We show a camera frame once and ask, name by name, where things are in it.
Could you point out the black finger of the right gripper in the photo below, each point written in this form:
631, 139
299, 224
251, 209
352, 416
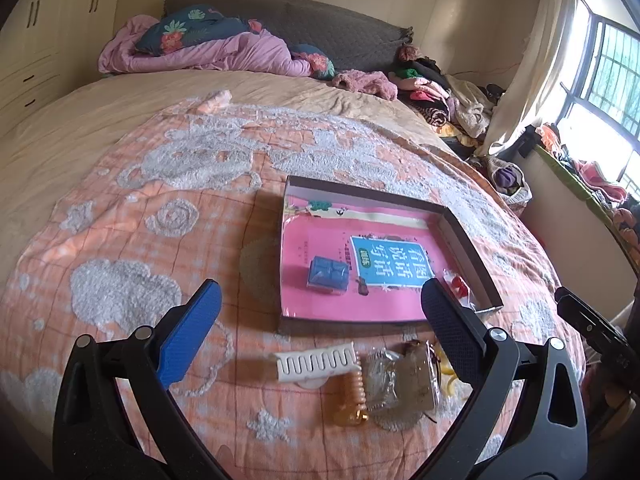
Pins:
598, 333

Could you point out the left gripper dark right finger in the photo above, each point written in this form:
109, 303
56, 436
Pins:
457, 329

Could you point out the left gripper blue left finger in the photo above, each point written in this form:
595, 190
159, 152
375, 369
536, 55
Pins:
182, 331

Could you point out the yellow rings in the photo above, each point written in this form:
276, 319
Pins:
447, 377

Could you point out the white wavy hair comb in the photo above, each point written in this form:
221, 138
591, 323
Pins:
316, 363

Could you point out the clear bag with jewelry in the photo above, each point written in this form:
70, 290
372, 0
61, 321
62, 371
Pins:
380, 377

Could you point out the red item in bag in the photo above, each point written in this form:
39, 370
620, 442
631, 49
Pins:
459, 288

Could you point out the clothes on window sill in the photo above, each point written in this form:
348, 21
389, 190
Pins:
615, 207

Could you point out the shallow grey cardboard box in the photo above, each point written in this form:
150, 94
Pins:
474, 272

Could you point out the bag of clothes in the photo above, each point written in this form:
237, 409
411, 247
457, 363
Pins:
509, 181

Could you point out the pink children's book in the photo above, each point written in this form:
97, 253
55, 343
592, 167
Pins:
391, 252

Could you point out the small blue box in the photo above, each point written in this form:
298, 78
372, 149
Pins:
328, 274

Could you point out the window with grille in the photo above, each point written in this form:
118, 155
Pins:
600, 79

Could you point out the pile of clothes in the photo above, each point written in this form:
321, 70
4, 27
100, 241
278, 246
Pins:
452, 106

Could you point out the pink fuzzy garment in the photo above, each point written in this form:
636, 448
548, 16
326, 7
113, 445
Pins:
373, 84

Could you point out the pink blanket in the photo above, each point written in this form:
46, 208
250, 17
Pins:
257, 53

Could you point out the dark floral pillow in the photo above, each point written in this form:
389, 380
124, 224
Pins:
189, 27

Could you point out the dark grey headboard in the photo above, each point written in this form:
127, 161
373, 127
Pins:
351, 40

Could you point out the cream wardrobe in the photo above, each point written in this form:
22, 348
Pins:
50, 48

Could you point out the cream curtain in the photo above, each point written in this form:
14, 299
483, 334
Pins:
539, 71

